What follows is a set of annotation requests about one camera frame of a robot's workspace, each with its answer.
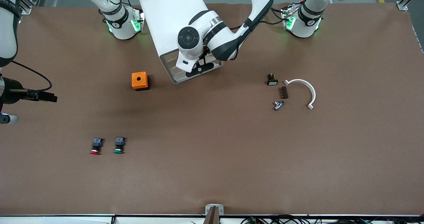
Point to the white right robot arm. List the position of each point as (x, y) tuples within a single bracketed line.
[(121, 22)]

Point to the brown tapered post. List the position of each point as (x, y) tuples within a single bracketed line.
[(212, 217)]

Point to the red mushroom push button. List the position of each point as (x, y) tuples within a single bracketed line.
[(96, 145)]

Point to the green mushroom push button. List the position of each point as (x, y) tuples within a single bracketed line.
[(119, 144)]

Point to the brown terminal block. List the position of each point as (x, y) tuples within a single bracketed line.
[(284, 92)]

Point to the white curved plastic bracket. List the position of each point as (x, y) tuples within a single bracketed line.
[(311, 90)]

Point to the white drawer cabinet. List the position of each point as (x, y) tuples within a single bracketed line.
[(165, 15)]

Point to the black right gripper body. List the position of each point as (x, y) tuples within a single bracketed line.
[(12, 94)]

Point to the silver key switch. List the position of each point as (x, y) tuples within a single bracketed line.
[(278, 105)]

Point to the grey metal bracket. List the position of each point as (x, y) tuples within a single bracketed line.
[(208, 208)]

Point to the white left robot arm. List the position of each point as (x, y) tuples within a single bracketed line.
[(218, 28)]

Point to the orange button enclosure box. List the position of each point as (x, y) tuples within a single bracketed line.
[(139, 80)]

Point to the black white square pushbutton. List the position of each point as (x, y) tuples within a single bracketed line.
[(272, 81)]

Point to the white drawer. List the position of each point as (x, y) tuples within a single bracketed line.
[(172, 65), (169, 58), (180, 75), (175, 70)]

